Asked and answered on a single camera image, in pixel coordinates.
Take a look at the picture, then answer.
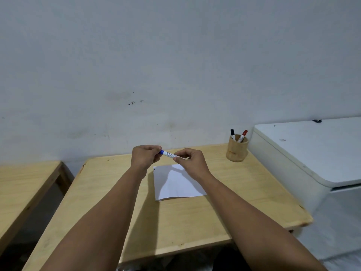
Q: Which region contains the person's right hand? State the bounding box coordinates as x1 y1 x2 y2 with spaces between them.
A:
173 148 211 181

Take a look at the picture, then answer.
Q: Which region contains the person's left hand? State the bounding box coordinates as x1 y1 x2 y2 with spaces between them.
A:
130 145 163 172

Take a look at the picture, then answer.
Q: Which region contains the blue capped white marker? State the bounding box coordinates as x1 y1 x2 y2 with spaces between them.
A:
160 150 190 161

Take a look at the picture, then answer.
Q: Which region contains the person's left forearm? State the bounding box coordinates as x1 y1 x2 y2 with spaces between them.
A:
39 165 148 271

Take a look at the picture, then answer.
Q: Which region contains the person's right forearm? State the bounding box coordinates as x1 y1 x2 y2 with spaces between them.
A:
196 174 329 271

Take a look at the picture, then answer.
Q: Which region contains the white paper sheet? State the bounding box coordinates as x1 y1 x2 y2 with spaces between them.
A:
153 164 208 202

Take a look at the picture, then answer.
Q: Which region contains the bamboo pen holder cup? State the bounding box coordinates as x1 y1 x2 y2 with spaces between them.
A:
226 134 249 162

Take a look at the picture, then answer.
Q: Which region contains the white chest appliance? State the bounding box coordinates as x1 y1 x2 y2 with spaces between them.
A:
248 117 361 215

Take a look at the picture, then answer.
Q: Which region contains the light wooden side table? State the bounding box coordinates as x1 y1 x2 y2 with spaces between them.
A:
0 161 74 253

